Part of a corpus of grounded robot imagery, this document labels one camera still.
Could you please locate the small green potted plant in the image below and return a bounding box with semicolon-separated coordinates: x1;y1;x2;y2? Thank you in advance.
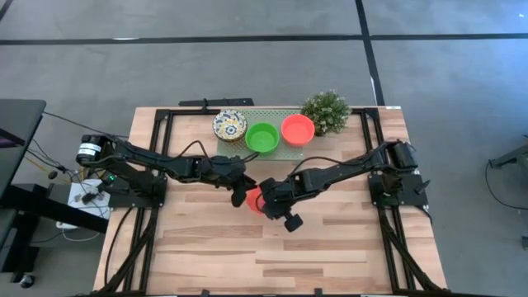
299;89;353;138

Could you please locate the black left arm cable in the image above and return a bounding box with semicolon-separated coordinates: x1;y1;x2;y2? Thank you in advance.
176;139;260;164

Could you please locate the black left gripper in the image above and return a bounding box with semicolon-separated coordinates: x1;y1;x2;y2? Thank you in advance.
193;155;259;208

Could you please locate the yellow patterned mini bowl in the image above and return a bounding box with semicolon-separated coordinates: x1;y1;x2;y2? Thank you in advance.
212;109;248;144

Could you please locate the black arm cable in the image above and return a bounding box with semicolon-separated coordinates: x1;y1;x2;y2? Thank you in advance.
176;139;260;164
288;155;375;178

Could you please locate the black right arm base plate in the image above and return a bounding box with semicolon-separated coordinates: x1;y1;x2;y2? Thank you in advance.
368;172;430;207

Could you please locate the pale green perforated metal shelf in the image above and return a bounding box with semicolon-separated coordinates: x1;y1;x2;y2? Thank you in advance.
216;107;307;162

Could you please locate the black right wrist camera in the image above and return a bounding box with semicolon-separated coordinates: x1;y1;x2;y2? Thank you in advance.
283;210;304;233

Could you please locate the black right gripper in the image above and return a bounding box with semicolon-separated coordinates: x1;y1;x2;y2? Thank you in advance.
257;177;309;219

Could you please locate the green plastic mini bowl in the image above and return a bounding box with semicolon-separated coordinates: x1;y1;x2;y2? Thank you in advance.
244;122;281;153

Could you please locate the black power cable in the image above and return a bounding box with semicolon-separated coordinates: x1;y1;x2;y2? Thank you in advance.
104;205;137;286

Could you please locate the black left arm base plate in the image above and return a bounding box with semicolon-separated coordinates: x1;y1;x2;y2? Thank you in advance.
107;175;168;209

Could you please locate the black desk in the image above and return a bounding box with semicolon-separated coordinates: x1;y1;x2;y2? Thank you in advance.
0;98;111;273

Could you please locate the white power strip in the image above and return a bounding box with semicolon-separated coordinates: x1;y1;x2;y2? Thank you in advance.
55;177;112;230

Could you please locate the orange plastic mini bowl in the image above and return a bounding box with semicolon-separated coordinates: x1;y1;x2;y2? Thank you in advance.
280;113;316;148
246;186;266;215

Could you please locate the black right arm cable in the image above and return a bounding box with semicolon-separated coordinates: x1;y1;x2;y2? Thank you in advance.
288;155;375;178

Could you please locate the black aluminium table frame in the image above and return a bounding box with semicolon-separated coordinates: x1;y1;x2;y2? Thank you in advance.
92;106;450;297

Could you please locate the dark metal stand leg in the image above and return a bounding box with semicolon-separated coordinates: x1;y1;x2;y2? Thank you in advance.
488;142;528;170

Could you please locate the black bar behind table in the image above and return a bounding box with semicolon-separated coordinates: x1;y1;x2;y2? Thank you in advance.
177;97;256;108

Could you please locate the thin black floor cable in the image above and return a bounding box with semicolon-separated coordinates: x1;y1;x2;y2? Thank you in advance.
40;110;131;139
484;160;528;211

